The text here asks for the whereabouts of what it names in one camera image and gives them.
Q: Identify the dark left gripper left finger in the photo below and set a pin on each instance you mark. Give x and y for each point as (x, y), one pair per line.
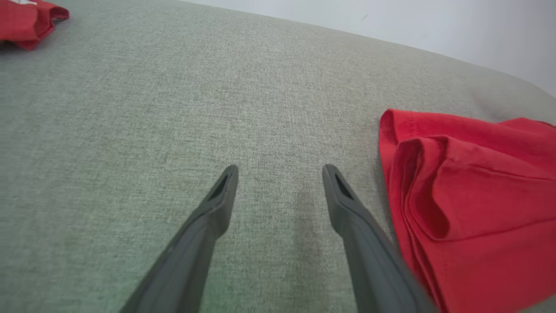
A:
(191, 261)

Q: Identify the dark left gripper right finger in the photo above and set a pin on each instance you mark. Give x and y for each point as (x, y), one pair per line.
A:
(373, 265)

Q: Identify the red basketball jersey white sleeves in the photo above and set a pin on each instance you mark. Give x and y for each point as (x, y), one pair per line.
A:
(478, 217)

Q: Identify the red shorts white stripe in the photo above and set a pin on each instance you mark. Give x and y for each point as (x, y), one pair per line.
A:
(21, 21)

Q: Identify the grey fabric sofa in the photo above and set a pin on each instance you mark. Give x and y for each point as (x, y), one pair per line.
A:
(173, 108)

